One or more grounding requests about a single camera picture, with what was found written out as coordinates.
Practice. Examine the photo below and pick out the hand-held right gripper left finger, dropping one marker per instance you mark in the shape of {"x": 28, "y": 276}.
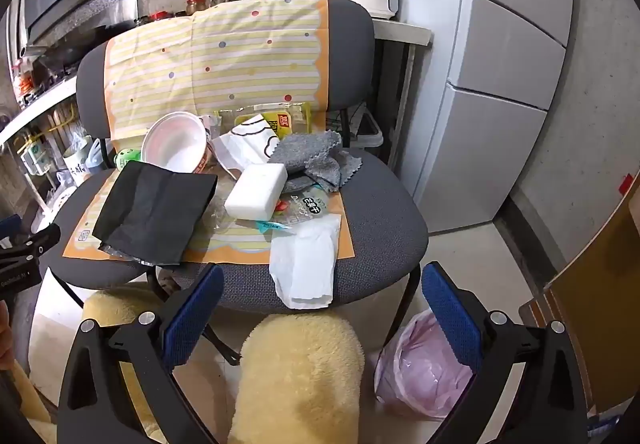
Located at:
{"x": 192, "y": 309}

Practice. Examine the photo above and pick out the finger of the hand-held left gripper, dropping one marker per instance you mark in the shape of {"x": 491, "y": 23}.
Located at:
{"x": 42, "y": 236}

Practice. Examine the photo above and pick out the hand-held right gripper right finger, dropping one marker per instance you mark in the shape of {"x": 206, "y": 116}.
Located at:
{"x": 450, "y": 314}

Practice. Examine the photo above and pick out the pink trash bag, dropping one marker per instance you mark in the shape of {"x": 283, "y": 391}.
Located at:
{"x": 420, "y": 374}

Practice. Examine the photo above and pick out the black plastic bag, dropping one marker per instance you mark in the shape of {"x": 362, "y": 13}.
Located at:
{"x": 150, "y": 209}

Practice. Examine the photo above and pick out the white tissue paper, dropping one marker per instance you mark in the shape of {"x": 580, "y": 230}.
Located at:
{"x": 305, "y": 269}

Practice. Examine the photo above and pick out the white foam block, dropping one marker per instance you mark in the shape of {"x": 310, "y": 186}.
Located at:
{"x": 255, "y": 191}

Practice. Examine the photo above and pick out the clear printed plastic packet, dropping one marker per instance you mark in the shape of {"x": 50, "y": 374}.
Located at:
{"x": 305, "y": 206}

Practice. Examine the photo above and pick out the white paper bowl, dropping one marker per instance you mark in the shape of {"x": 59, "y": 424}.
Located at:
{"x": 172, "y": 144}

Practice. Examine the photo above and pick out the white printed paper bag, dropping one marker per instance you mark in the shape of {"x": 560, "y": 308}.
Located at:
{"x": 240, "y": 149}

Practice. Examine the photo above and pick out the grey microfibre cloth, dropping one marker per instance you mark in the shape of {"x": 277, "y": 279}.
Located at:
{"x": 305, "y": 149}

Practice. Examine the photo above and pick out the person's left hand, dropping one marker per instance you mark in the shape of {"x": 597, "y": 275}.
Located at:
{"x": 6, "y": 339}

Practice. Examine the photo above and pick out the green plastic bottle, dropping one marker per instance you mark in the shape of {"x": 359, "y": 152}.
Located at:
{"x": 127, "y": 158}

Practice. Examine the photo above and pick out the grey office chair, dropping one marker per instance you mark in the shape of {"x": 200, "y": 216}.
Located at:
{"x": 380, "y": 214}

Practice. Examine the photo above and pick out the brown wooden board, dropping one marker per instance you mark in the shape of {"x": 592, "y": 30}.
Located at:
{"x": 595, "y": 299}

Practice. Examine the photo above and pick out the white waste bin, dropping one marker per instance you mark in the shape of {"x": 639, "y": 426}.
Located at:
{"x": 367, "y": 129}

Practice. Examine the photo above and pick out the yellow label snack packet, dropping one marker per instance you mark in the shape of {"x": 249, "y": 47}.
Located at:
{"x": 287, "y": 122}

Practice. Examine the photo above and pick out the white refrigerator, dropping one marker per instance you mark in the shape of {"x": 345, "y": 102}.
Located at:
{"x": 500, "y": 74}

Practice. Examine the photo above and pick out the yellow striped dotted cloth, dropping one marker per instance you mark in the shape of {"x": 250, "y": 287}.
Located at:
{"x": 225, "y": 54}

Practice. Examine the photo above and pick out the white side counter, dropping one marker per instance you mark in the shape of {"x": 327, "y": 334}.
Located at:
{"x": 405, "y": 32}

